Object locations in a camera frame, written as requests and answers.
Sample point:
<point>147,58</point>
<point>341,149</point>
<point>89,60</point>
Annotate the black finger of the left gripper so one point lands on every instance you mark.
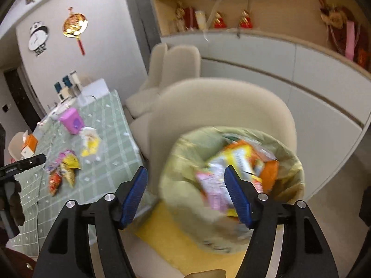
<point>18,167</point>

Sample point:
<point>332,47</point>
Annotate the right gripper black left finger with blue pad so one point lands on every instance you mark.
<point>66,250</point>

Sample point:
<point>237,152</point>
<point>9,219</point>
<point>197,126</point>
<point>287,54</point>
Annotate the red gold snack packet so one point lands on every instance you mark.
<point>55,180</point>

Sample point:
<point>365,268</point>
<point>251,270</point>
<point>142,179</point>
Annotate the gold patterned snack packet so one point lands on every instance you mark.
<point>68,173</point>

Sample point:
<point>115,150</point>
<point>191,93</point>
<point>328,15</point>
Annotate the purple yellow snack packet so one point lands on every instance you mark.
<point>67,157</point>

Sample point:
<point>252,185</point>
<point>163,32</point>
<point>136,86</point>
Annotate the orange snack wrapper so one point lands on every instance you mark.
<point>269,175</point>

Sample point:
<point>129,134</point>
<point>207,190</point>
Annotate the yellow trash bag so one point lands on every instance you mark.
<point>185,197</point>

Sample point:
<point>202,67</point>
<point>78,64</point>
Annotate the pink wrapper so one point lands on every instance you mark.
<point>214,187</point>

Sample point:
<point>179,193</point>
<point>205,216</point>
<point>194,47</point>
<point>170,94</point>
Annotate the orange white tissue box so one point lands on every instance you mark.
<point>29,145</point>

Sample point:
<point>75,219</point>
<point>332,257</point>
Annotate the yellow cushion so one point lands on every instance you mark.
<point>162,233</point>

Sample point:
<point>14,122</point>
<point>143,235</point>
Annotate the pink tin box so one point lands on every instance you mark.
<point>72,120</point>

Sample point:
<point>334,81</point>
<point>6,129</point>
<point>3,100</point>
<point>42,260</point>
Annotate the green checkered tablecloth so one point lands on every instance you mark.
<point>117,162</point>

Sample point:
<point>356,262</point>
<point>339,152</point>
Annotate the white yellow toy chair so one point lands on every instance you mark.
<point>90,144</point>

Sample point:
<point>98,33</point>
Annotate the white thermos bottle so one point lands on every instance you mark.
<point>76,81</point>

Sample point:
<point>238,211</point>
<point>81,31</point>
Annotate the beige chair near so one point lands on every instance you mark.
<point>205,102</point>

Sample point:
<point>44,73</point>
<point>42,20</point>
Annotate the beige chair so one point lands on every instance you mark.
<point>180,62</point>
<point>155,67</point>
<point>205,102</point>

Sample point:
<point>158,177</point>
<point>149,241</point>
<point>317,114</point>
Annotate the beige chair far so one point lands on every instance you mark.
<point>155,67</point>

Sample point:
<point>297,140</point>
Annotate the beige chair middle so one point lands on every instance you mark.
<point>180,62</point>

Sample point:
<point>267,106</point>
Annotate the wooden shelf cabinet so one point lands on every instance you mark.
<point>288,52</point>

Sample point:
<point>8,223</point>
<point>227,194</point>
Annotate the flower bouquet red bag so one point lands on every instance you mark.
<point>346,35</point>

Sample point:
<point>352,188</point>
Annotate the red figurine right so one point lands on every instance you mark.
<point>245,21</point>

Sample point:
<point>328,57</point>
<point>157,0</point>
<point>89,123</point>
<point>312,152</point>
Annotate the red figurine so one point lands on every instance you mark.
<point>218,22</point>
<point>245,21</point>

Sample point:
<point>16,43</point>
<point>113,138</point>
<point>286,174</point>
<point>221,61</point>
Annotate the cream cup on shelf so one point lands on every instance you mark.
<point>201,20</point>

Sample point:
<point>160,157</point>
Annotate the red figurine left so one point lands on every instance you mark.
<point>218,22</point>

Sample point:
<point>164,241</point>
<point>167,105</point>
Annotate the panda wall clock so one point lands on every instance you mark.
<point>38,35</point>

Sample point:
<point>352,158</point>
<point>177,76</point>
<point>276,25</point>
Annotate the red gold wall ornament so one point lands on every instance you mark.
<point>74,26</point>

